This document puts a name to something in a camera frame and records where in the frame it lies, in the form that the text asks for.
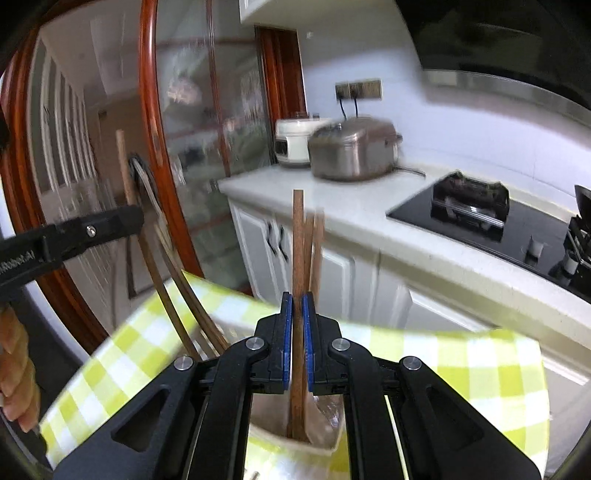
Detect white wall cabinet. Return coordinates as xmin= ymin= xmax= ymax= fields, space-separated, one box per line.
xmin=238 ymin=0 xmax=403 ymax=29

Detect black burner grate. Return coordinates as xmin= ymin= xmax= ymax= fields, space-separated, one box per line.
xmin=431 ymin=171 xmax=511 ymax=241
xmin=566 ymin=185 xmax=591 ymax=278

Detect person's left hand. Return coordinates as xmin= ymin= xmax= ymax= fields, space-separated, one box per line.
xmin=0 ymin=305 xmax=42 ymax=433

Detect row of brown chopsticks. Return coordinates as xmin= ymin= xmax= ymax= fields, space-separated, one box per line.
xmin=134 ymin=226 xmax=232 ymax=361

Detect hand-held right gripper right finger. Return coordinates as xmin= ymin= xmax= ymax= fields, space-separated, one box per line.
xmin=301 ymin=292 xmax=541 ymax=480

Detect white kitchen counter cabinet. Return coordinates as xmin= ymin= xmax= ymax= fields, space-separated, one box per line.
xmin=218 ymin=159 xmax=591 ymax=462

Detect reddish wooden door frame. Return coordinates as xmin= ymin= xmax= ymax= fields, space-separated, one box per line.
xmin=137 ymin=0 xmax=207 ymax=283
xmin=0 ymin=41 xmax=110 ymax=357

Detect white glass-front cupboard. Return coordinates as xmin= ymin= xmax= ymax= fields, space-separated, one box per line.
xmin=25 ymin=37 xmax=101 ymax=222

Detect chair with curved back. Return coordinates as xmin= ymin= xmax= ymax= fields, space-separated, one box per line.
xmin=115 ymin=129 xmax=165 ymax=241

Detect white plastic utensil basket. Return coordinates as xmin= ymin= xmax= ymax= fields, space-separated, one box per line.
xmin=245 ymin=392 xmax=349 ymax=480

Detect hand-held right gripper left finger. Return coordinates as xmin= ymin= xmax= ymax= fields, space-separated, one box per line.
xmin=54 ymin=292 xmax=294 ymax=480

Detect dark range hood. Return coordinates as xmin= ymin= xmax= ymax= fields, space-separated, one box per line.
xmin=401 ymin=0 xmax=591 ymax=115

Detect black glass cooktop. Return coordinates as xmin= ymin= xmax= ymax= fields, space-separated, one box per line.
xmin=387 ymin=170 xmax=591 ymax=303

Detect wall power outlets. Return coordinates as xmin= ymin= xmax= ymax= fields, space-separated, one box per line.
xmin=335 ymin=79 xmax=383 ymax=102

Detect green checked tablecloth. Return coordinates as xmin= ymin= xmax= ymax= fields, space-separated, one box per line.
xmin=39 ymin=270 xmax=552 ymax=480

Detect white rice cooker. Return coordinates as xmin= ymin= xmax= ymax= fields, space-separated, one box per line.
xmin=275 ymin=113 xmax=334 ymax=169

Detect brown wooden door panel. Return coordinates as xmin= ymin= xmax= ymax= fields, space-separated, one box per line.
xmin=255 ymin=25 xmax=308 ymax=155

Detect silver electric pressure cooker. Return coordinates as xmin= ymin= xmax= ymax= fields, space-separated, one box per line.
xmin=308 ymin=116 xmax=403 ymax=182

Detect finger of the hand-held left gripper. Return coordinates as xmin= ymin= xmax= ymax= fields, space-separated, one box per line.
xmin=44 ymin=205 xmax=145 ymax=267

